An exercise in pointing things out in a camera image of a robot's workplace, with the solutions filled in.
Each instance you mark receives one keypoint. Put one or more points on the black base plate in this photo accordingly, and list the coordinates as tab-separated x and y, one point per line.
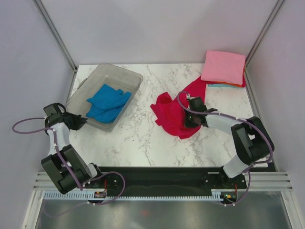
166	180

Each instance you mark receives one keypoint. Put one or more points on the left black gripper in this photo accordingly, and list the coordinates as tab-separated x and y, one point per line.
79	122

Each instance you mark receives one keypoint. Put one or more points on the right aluminium frame post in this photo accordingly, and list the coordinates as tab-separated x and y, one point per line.
268	23

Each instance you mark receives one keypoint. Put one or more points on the left aluminium frame post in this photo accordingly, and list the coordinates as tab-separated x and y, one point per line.
51	26

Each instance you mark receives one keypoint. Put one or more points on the teal folded t shirt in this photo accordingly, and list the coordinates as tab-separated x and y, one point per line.
218	85

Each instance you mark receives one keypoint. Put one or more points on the pink folded t shirt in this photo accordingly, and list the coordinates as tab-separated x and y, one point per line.
222	66

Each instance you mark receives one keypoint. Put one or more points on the red t shirt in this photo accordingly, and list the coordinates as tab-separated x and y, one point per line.
170	115

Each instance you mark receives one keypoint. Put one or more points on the clear plastic bin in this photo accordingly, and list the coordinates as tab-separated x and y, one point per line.
114	76

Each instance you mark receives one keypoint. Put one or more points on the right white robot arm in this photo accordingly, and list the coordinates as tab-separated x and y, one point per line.
251	140

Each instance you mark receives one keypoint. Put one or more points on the white slotted cable duct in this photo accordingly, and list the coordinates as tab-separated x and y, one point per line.
101	194

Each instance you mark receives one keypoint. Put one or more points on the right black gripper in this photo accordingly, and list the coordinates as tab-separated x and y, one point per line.
187	124

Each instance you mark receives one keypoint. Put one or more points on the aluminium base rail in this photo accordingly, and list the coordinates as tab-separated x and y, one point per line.
260	181

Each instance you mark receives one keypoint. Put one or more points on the blue t shirt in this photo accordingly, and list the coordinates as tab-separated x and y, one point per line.
107	104

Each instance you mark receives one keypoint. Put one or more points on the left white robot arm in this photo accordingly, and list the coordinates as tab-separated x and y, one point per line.
65	167

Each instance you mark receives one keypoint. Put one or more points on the aluminium frame post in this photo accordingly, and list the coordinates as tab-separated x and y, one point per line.
268	23
51	26

